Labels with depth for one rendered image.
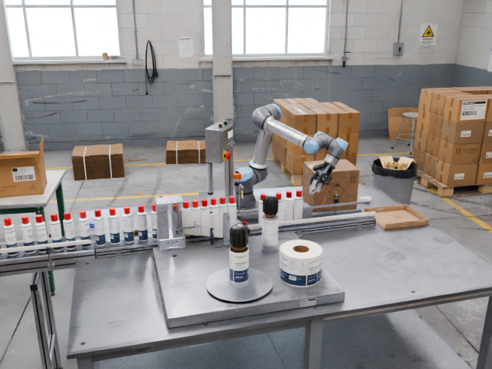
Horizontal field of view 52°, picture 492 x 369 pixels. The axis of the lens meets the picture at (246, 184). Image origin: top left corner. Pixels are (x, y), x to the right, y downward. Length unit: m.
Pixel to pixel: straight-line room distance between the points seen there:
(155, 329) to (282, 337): 1.16
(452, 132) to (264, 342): 3.76
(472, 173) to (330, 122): 1.72
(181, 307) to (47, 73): 6.37
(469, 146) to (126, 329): 4.81
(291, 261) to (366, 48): 6.59
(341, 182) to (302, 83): 5.21
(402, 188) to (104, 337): 3.61
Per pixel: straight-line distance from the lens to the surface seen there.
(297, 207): 2.98
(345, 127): 6.29
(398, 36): 8.80
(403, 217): 3.37
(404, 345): 3.26
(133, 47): 8.04
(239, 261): 2.28
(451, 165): 6.21
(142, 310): 2.35
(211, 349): 3.10
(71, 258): 2.85
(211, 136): 2.74
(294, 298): 2.30
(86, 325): 2.31
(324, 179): 2.95
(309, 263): 2.33
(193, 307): 2.24
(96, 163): 6.74
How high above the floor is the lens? 2.09
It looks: 19 degrees down
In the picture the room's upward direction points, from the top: straight up
